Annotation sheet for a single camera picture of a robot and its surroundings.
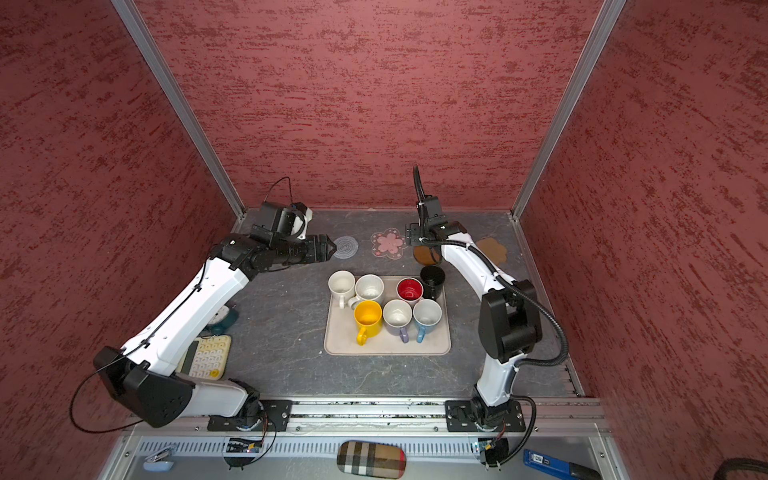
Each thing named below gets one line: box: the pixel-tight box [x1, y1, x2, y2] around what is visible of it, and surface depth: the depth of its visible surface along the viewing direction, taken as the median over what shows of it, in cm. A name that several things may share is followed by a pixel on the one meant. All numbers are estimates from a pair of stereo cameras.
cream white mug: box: [328, 270, 356, 309], surface depth 91 cm
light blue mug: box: [412, 298, 443, 344], surface depth 86 cm
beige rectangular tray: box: [323, 275, 451, 356], surface depth 88 cm
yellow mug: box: [354, 300, 383, 346], surface depth 86 cm
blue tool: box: [523, 449, 603, 480], surface depth 66 cm
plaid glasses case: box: [336, 440, 407, 479], surface depth 67 cm
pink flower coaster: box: [370, 228, 407, 260], surface depth 113 cm
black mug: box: [420, 265, 446, 300], surface depth 92 cm
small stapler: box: [143, 444, 177, 472], surface depth 68 cm
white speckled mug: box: [348, 274, 385, 309], surface depth 92 cm
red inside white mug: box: [396, 277, 424, 308], surface depth 92 cm
